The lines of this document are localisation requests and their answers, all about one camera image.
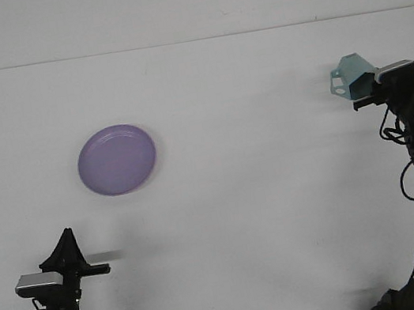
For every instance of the pale purple round plate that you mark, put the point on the pale purple round plate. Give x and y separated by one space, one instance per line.
117 160

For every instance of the pale blue hexagonal cup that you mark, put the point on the pale blue hexagonal cup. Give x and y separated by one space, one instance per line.
352 69

